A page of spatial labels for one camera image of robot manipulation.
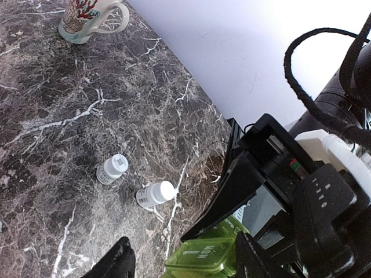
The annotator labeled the white pill bottle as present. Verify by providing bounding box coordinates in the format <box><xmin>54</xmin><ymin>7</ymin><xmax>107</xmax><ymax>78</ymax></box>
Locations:
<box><xmin>136</xmin><ymin>181</ymin><xmax>176</xmax><ymax>208</ymax></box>
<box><xmin>96</xmin><ymin>153</ymin><xmax>129</xmax><ymax>185</ymax></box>

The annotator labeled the cream coral-print mug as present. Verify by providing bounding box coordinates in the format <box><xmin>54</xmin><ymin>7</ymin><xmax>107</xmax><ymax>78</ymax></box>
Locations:
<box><xmin>58</xmin><ymin>0</ymin><xmax>130</xmax><ymax>45</ymax></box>

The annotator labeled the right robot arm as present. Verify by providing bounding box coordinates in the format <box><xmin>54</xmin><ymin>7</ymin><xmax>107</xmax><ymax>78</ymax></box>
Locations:
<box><xmin>174</xmin><ymin>21</ymin><xmax>370</xmax><ymax>277</ymax></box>

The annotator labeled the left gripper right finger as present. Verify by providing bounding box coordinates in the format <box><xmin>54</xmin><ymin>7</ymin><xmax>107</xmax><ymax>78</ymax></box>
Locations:
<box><xmin>235</xmin><ymin>231</ymin><xmax>301</xmax><ymax>277</ymax></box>

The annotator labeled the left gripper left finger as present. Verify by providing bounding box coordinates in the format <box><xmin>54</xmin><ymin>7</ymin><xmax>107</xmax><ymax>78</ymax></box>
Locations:
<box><xmin>82</xmin><ymin>236</ymin><xmax>136</xmax><ymax>278</ymax></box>

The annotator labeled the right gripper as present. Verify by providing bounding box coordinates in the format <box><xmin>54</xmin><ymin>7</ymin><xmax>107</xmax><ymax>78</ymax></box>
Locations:
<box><xmin>181</xmin><ymin>114</ymin><xmax>370</xmax><ymax>277</ymax></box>

